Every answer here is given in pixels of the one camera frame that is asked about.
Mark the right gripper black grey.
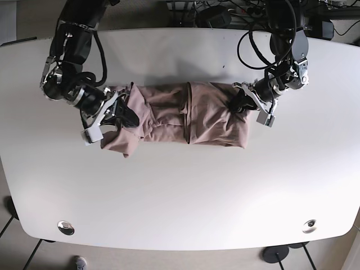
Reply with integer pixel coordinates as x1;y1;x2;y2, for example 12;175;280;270
80;87;140;130

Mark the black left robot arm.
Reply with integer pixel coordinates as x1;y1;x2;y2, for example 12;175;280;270
229;1;309;120

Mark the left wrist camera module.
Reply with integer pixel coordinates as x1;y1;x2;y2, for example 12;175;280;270
256;111;276;127

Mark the pink mauve T-shirt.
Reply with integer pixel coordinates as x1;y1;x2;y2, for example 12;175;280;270
101;82;250;158

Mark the black box under table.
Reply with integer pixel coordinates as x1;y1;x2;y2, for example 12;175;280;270
195;6;232;28

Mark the black round stand base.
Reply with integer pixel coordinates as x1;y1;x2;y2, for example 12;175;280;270
261;245;289;264

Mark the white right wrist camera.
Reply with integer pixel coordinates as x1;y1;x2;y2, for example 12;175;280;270
81;127;104;146

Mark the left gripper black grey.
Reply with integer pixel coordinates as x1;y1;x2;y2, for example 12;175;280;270
229;78;278;115

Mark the silver table grommet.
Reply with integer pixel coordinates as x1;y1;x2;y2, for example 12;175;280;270
57;220;75;236
302;219;317;234

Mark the right silver table grommet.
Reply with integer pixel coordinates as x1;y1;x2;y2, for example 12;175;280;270
302;219;317;234

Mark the left silver table grommet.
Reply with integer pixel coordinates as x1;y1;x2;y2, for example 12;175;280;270
57;220;75;236

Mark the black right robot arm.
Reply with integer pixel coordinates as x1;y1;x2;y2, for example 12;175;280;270
40;1;139;128

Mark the grey shoe on floor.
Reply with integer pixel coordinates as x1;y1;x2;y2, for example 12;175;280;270
74;256;87;270

